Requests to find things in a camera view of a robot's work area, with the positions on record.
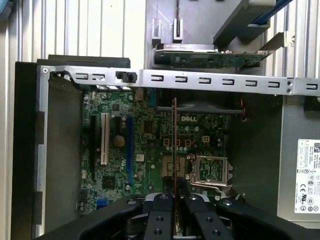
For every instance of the metal socket cover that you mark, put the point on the metal socket cover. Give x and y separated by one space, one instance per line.
228 172

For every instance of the black expansion slot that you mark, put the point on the black expansion slot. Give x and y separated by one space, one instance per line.
93 150

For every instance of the blue board connector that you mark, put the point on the blue board connector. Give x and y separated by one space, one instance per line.
152 97

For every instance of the RAM stick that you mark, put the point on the RAM stick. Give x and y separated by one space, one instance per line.
177 15
175 140

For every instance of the grey power supply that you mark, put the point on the grey power supply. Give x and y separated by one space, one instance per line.
290 162

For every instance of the green graphics card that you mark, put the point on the green graphics card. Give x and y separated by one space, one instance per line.
212 61

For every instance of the green motherboard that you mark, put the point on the green motherboard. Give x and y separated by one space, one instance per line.
150 150

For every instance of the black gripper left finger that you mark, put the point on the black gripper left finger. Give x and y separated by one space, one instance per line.
161 220

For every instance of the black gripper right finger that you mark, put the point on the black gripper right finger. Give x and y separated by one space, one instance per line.
205 220

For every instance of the black PC case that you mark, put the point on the black PC case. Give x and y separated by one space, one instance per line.
62 150

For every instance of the grey parts rack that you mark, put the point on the grey parts rack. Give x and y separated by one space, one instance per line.
195 25

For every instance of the white expansion slot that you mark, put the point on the white expansion slot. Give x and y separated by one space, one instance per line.
105 140

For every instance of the blue expansion slot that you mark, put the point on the blue expansion slot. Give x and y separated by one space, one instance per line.
130 150

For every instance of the blue board port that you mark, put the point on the blue board port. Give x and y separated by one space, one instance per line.
101 202

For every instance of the round coin battery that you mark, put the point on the round coin battery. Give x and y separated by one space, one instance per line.
119 141

